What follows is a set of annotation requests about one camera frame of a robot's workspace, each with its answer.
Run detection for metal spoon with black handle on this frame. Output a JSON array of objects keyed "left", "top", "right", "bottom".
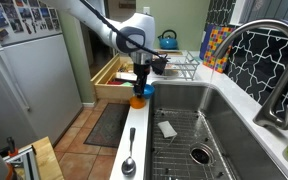
[{"left": 120, "top": 126, "right": 138, "bottom": 177}]

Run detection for white sponge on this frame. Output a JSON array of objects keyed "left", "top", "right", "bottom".
[{"left": 156, "top": 120, "right": 179, "bottom": 139}]

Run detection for brown fridge magnet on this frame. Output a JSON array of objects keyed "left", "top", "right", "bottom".
[{"left": 0, "top": 28, "right": 10, "bottom": 43}]

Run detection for grey window blinds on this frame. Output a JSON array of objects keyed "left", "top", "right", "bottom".
[{"left": 238, "top": 0, "right": 288, "bottom": 28}]

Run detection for red item in drawer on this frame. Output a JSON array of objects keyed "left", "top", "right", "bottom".
[{"left": 106, "top": 79, "right": 124, "bottom": 86}]

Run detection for blue flat board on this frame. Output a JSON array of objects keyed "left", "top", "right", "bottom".
[{"left": 198, "top": 23, "right": 216, "bottom": 61}]

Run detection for white refrigerator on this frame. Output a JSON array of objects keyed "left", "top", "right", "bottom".
[{"left": 0, "top": 0, "right": 84, "bottom": 152}]

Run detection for green item in drawer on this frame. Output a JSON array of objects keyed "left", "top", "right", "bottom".
[{"left": 120, "top": 81, "right": 135, "bottom": 88}]

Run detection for metal wire sink grid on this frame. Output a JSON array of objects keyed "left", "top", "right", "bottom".
[{"left": 150, "top": 108, "right": 237, "bottom": 180}]

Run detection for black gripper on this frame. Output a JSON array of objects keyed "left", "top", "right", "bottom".
[{"left": 132, "top": 62, "right": 151, "bottom": 98}]

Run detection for blue tea kettle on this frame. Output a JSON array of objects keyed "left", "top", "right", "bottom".
[{"left": 157, "top": 29, "right": 180, "bottom": 51}]

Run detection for metal wire dish rack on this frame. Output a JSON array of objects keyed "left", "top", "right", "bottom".
[{"left": 150, "top": 49, "right": 201, "bottom": 82}]

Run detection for blue plastic bowl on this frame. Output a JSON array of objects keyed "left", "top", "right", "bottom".
[{"left": 132, "top": 83, "right": 156, "bottom": 100}]

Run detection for open light wooden drawer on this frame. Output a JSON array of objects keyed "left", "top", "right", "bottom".
[{"left": 90, "top": 53, "right": 142, "bottom": 103}]

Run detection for multicolour mosaic board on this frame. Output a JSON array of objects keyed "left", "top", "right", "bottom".
[{"left": 202, "top": 25, "right": 235, "bottom": 75}]

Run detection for aluminium profile frame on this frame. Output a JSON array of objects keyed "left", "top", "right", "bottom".
[{"left": 2, "top": 144, "right": 41, "bottom": 180}]

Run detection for brushed steel faucet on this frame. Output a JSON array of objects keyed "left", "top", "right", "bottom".
[{"left": 213, "top": 18, "right": 288, "bottom": 131}]

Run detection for patterned dark floor rug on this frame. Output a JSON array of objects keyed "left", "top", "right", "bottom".
[{"left": 83, "top": 102, "right": 131, "bottom": 149}]

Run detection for stainless steel sink basin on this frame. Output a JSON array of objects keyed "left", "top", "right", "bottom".
[{"left": 143, "top": 80, "right": 288, "bottom": 180}]

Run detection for black orange clamp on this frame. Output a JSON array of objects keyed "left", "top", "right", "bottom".
[{"left": 5, "top": 136, "right": 20, "bottom": 158}]

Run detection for orange plastic bowl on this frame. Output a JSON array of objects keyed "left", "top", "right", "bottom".
[{"left": 128, "top": 95, "right": 148, "bottom": 110}]

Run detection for light wooden table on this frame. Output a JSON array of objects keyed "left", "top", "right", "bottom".
[{"left": 17, "top": 136, "right": 65, "bottom": 180}]

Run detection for wooden cutting board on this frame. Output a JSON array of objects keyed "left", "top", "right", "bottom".
[{"left": 160, "top": 49, "right": 185, "bottom": 57}]

